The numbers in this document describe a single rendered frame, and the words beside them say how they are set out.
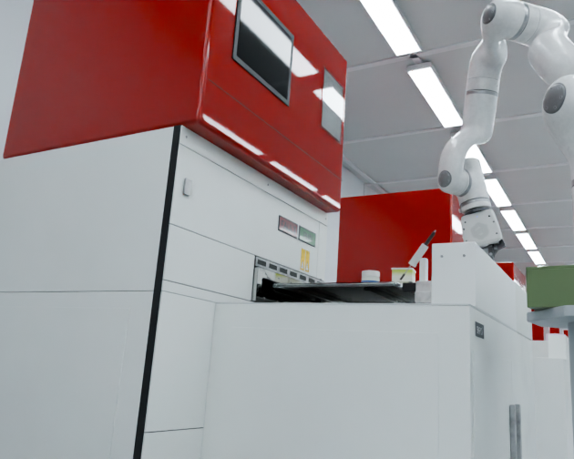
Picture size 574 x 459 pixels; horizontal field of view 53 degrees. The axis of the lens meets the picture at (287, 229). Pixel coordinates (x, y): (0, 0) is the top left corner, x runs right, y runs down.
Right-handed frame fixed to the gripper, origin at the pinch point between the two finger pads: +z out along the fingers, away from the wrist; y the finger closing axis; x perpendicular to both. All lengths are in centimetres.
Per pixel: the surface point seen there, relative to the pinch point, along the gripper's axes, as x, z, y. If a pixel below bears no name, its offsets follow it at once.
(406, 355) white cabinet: -46, 25, -14
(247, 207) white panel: -36, -23, -54
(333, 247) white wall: 333, -127, -184
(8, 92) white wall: -20, -123, -185
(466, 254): -40.1, 5.7, 1.4
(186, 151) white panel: -63, -29, -53
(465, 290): -40.1, 13.2, -0.4
